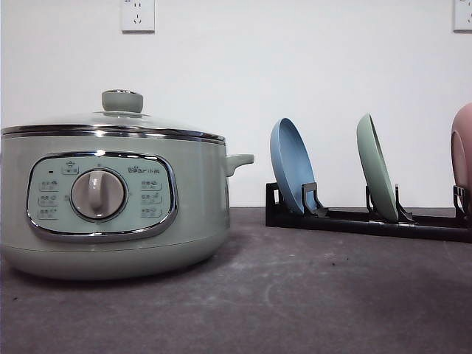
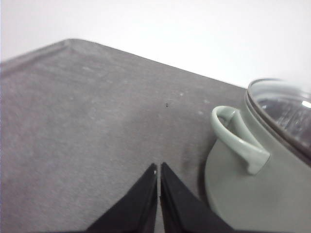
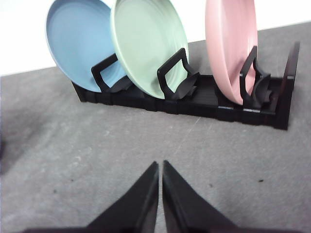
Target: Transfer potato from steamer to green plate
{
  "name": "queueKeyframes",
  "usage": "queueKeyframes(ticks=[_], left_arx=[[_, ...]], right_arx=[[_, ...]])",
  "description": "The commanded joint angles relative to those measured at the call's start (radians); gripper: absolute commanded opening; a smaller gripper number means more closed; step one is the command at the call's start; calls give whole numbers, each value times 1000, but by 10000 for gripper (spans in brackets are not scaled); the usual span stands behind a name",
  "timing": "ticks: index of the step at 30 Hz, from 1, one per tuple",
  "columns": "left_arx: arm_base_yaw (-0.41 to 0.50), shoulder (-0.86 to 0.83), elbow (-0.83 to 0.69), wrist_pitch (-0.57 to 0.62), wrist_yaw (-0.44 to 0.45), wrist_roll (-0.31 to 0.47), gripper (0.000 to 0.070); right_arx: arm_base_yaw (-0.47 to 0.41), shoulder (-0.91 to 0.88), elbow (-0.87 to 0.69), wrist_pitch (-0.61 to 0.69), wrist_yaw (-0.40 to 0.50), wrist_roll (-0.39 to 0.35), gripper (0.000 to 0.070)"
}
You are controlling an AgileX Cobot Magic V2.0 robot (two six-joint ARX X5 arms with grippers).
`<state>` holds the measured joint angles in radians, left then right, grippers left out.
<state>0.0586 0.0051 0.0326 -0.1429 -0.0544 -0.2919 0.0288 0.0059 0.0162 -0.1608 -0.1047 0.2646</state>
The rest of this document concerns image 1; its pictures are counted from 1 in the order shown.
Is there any green plate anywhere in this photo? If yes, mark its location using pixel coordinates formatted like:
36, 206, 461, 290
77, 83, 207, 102
356, 113, 398, 223

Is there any black plate rack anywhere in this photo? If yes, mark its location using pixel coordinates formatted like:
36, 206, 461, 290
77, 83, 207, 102
265, 182, 472, 241

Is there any glass steamer lid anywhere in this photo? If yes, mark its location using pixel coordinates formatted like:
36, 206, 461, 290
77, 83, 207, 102
1, 89, 226, 143

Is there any white wall socket right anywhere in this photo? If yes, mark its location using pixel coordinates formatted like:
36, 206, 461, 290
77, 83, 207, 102
448, 0, 472, 35

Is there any pink plate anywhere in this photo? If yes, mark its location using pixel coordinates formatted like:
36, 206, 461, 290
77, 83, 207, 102
451, 103, 472, 215

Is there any green electric steamer pot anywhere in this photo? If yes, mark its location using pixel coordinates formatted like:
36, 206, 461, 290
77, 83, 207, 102
1, 133, 255, 280

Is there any white wall socket left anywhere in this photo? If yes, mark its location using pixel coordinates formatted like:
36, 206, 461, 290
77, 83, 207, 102
119, 0, 156, 35

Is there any blue plate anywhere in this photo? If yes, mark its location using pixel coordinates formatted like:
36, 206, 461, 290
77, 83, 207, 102
270, 117, 316, 214

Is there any white wall socket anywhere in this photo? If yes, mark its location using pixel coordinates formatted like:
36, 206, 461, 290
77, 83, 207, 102
119, 0, 156, 35
448, 0, 472, 35

